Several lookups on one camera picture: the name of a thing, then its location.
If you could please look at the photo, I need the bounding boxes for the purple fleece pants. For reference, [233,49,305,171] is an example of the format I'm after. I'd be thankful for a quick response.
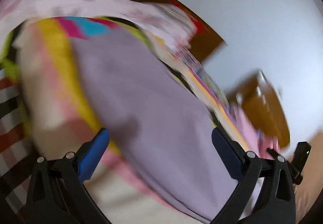
[71,29,238,223]

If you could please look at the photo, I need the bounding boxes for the person's right hand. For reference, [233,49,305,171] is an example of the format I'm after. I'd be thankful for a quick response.
[296,131,322,223]

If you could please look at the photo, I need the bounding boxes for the colourful striped blanket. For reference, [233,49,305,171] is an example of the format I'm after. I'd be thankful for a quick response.
[2,17,249,223]

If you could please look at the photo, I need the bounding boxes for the red plaid bed sheet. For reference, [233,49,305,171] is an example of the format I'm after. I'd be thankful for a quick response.
[1,69,37,220]

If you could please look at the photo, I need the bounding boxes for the glossy brown wooden headboard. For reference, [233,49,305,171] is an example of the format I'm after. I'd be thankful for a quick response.
[226,70,290,148]

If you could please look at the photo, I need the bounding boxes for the dark wooden headboard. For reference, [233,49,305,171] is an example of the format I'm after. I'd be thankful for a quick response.
[136,0,224,63]

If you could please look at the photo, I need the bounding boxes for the red floral pillow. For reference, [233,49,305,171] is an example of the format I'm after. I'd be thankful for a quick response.
[170,1,208,35]

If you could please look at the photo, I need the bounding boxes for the pink floral quilt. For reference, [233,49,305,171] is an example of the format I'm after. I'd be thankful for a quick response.
[1,0,193,49]

